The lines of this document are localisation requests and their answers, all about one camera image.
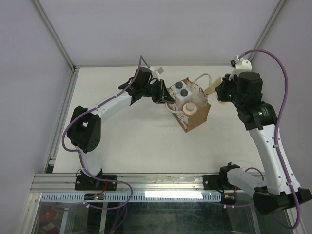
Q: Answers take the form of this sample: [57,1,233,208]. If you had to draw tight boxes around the right aluminium frame post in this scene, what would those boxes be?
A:
[253,0,288,49]

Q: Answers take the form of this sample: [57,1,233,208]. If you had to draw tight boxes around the white slotted cable duct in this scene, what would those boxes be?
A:
[41,191,221,203]

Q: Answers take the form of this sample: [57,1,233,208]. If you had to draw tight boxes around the aluminium front rail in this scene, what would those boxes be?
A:
[31,172,293,195]

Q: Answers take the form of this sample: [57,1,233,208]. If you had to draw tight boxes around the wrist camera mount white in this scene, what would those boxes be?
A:
[230,56,252,77]
[149,66,164,80]

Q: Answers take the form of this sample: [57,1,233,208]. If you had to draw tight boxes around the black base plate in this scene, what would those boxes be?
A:
[75,175,117,191]
[202,173,248,191]

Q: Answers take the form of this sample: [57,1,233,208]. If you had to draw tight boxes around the small green-lit circuit board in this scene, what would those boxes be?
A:
[84,194,104,200]

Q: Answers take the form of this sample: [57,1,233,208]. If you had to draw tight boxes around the black orange connector box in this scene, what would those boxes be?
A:
[220,194,237,205]

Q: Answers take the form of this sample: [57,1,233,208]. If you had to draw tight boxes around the brown canvas bag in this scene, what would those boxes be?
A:
[166,73,212,133]

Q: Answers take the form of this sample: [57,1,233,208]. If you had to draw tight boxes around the cream wide-cap bottle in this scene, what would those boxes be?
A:
[183,102,197,115]

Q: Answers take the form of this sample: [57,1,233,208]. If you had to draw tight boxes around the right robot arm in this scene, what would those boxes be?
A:
[215,72,312,215]

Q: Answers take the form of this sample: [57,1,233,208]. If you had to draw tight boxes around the aluminium frame post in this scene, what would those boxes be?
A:
[253,0,288,49]
[31,0,76,71]

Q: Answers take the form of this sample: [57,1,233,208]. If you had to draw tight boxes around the left aluminium frame post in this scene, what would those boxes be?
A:
[31,0,76,71]

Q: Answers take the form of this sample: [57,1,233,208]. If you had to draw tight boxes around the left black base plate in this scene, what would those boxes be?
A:
[75,175,117,191]

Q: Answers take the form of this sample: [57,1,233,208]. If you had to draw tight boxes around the white bottle grey cap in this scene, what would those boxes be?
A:
[169,81,189,97]
[175,89,192,111]

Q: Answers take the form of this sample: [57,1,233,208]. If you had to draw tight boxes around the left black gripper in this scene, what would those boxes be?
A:
[142,79,176,104]

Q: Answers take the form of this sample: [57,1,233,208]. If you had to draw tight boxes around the white bottle grey cap front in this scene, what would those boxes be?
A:
[175,89,192,111]

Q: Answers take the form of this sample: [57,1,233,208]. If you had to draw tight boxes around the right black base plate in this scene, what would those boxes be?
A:
[202,173,248,191]

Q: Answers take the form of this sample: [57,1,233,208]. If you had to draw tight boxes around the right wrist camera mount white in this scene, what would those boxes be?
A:
[230,56,252,77]

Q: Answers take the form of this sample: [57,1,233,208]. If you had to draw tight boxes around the white bottle grey cap rear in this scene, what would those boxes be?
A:
[169,81,189,97]

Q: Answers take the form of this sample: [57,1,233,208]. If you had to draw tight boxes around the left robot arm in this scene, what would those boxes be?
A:
[62,67,175,189]

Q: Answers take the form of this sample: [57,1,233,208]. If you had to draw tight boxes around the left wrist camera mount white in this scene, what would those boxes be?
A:
[149,66,164,80]

